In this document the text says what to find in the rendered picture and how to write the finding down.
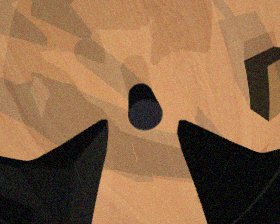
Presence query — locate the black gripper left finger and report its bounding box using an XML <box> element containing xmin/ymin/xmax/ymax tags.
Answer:
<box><xmin>0</xmin><ymin>119</ymin><xmax>109</xmax><ymax>224</ymax></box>

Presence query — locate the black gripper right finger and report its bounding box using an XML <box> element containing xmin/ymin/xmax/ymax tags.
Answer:
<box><xmin>176</xmin><ymin>119</ymin><xmax>280</xmax><ymax>224</ymax></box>

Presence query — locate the tan square block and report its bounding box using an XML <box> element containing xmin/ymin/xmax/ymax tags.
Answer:
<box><xmin>244</xmin><ymin>47</ymin><xmax>280</xmax><ymax>122</ymax></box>

